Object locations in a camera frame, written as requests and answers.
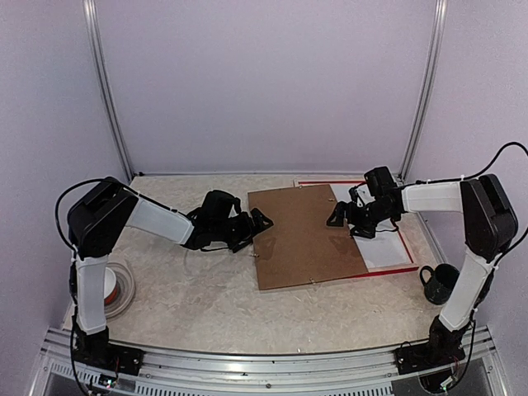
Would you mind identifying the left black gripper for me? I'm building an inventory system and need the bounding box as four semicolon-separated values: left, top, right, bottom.
213;209;274;254

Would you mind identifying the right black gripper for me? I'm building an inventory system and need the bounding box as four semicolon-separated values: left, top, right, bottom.
327;200;394;238

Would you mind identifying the brown backing board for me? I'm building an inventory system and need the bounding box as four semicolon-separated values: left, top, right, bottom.
247;184;367;290

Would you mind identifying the red wooden picture frame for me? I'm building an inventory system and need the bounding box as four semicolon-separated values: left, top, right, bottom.
292;177;417;276

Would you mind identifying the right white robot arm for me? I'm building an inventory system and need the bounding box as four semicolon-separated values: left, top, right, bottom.
326;167;518;375

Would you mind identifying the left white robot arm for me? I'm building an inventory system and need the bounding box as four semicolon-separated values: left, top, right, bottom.
64;177;273;375

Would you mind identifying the dark green mug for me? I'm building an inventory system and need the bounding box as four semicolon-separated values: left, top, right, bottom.
419;263;460;305

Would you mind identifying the white red bowl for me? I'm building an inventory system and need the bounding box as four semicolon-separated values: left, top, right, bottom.
104;267;117;305

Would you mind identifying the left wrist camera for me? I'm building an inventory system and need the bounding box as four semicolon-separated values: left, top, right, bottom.
200;190;242;222

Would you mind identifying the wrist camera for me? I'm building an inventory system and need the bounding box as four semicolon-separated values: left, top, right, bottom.
200;190;242;222
348;166;398;202

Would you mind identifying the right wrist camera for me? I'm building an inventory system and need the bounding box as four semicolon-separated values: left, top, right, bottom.
348;166;398;202

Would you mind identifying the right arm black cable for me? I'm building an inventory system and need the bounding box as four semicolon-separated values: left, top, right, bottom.
414;141;528;185

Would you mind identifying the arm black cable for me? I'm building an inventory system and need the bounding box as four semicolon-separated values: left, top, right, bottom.
54;177;108;248
414;141;528;185

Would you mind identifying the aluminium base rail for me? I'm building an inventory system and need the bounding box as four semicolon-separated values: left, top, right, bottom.
26;327;512;395

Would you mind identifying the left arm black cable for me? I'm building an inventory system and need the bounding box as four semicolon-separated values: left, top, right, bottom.
54;177;108;248

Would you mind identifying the right aluminium post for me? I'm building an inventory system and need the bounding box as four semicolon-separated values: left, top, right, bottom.
398;0;448;182

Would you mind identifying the aluminium post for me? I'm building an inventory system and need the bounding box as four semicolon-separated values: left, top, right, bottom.
82;0;134;182
398;0;448;182

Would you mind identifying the left aluminium post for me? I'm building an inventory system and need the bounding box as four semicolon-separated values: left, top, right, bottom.
82;0;134;182

